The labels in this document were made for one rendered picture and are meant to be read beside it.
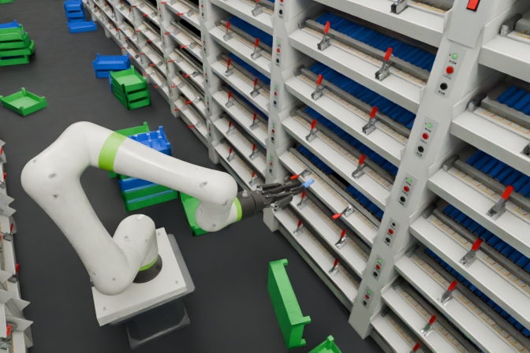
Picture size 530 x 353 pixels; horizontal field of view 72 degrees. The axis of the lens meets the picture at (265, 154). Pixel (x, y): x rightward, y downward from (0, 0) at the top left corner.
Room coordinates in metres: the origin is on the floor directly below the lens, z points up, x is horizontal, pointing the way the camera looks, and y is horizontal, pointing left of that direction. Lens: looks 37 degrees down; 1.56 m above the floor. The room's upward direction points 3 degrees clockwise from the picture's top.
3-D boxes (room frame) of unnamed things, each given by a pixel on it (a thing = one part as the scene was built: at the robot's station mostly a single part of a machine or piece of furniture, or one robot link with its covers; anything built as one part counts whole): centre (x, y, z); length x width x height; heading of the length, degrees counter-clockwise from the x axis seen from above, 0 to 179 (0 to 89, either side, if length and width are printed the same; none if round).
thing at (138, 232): (0.86, 0.45, 0.48); 0.16 x 0.13 x 0.19; 171
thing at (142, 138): (1.63, 0.69, 0.36); 0.30 x 0.20 x 0.08; 117
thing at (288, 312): (0.89, -0.13, 0.10); 0.30 x 0.08 x 0.20; 18
